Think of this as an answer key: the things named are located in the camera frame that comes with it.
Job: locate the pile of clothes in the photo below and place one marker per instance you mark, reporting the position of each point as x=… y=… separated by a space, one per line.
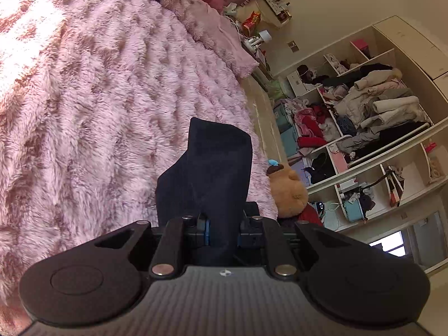
x=371 y=105

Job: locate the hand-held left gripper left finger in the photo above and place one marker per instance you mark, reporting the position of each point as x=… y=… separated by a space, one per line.
x=168 y=248

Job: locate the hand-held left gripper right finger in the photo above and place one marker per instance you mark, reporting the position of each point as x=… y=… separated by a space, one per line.
x=280 y=248

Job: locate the large brown plush bear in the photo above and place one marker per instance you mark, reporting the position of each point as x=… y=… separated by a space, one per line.
x=288 y=192

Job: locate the pink fluffy pillow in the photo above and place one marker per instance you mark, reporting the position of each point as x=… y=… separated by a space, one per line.
x=206 y=21

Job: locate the pink fluffy blanket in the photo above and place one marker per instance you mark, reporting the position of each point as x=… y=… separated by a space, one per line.
x=105 y=112

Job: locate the wall switch plate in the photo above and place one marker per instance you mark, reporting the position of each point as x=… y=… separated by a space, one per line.
x=293 y=46

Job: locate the dark navy pants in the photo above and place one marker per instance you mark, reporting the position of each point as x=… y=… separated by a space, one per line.
x=213 y=175

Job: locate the cream bedside table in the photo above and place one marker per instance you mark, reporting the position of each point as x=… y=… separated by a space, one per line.
x=271 y=19

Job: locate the pink storage box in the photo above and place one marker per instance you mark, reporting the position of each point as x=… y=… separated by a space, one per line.
x=362 y=46

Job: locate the teal storage box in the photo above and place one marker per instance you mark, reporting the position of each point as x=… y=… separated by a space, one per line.
x=353 y=209

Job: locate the red snack bag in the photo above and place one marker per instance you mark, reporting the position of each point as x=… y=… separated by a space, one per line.
x=252 y=21

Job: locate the white open wardrobe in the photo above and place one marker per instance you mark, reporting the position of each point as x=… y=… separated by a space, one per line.
x=413 y=185

